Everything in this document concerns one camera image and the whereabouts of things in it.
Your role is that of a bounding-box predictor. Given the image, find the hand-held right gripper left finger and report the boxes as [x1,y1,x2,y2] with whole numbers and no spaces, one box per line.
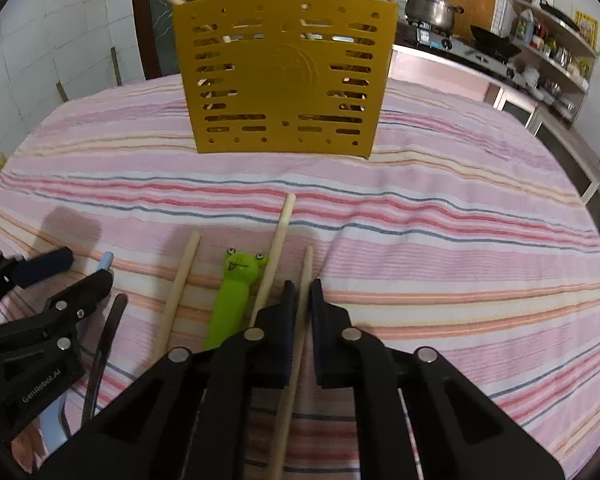
[35,280,298,480]

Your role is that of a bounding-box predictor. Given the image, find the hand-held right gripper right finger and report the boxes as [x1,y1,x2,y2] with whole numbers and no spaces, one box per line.
[307,278,566,480]

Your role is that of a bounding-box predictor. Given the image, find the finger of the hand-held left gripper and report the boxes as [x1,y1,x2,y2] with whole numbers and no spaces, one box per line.
[44,270,115,334]
[0,246,75,319]

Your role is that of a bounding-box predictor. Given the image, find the light blue spoon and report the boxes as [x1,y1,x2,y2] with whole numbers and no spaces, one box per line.
[12,252,115,461]

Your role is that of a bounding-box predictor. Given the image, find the metal spoon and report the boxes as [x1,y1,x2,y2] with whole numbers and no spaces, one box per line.
[80,293,129,431]

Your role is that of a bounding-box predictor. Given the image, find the green spoon handle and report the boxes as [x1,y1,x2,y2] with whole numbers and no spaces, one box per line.
[202,247,270,352]

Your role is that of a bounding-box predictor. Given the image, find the gold perforated utensil holder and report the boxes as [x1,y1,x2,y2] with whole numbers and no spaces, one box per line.
[172,0,398,161]

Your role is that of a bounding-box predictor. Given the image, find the pink striped tablecloth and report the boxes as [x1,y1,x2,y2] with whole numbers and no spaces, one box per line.
[0,72,600,480]

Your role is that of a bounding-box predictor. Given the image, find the chopsticks in holder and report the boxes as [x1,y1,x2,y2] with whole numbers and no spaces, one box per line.
[130,0,231,81]

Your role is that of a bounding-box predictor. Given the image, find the gas stove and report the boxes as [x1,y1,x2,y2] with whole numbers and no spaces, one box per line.
[395,20,518,81]

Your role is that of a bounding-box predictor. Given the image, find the black wok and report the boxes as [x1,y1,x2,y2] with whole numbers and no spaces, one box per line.
[470,25,523,58]

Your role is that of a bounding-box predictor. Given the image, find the steel cooking pot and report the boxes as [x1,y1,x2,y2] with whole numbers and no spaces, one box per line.
[404,0,465,31]

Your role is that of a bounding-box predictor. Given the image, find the white corner shelf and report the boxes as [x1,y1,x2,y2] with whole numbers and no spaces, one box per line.
[505,0,600,111]

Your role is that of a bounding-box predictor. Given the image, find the cooking oil bottle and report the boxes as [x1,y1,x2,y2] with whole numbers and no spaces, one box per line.
[515,7,536,43]

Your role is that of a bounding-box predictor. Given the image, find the black pan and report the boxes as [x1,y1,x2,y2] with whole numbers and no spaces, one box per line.
[539,0,581,31]

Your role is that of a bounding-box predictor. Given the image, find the yellow wall poster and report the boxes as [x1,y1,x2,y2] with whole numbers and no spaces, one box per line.
[574,10,600,51]

